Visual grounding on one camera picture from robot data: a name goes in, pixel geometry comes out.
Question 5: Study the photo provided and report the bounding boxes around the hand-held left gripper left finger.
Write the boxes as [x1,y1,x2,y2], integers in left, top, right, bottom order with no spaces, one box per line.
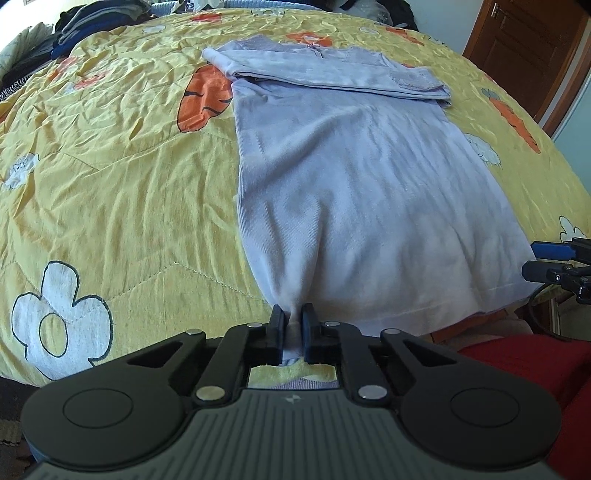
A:
[124,304,286,411]

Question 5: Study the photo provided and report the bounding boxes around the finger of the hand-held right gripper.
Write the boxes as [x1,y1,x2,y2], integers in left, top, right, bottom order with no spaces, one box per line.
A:
[522,260,562,282]
[530,240,576,261]

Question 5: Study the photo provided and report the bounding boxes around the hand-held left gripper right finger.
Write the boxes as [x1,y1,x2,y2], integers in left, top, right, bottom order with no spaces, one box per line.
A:
[300,302,458,411]

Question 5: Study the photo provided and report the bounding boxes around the light blue long-sleeved top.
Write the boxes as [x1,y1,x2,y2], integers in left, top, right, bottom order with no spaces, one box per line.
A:
[202,38,540,392]

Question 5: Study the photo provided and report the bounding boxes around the stack of dark folded clothes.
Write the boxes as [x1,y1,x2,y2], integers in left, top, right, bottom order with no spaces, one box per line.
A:
[51,0,153,58]

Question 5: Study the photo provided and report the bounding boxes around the beige cloth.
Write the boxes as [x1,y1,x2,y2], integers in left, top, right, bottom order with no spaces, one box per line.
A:
[431,307,534,354]

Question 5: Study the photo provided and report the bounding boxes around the red pants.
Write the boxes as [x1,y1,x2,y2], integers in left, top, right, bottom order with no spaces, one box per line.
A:
[457,335,591,480]

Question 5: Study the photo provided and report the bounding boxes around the brown wooden door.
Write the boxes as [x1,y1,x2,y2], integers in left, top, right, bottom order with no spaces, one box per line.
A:
[462,0,591,137]

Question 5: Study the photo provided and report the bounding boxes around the yellow carrot print blanket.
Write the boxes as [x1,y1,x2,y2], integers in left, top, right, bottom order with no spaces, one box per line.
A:
[0,7,591,388]

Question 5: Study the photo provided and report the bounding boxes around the black bag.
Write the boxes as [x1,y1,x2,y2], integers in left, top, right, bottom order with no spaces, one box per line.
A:
[392,0,419,31]

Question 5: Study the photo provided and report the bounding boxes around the black white striped cloth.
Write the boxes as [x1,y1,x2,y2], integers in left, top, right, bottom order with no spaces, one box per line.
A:
[0,74,29,100]

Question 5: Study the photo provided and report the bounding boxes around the pale floral quilt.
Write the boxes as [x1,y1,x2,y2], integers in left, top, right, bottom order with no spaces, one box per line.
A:
[0,25,61,102]

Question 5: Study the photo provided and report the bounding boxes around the black cable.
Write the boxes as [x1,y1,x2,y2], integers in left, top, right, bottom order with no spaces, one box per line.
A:
[527,281,561,335]

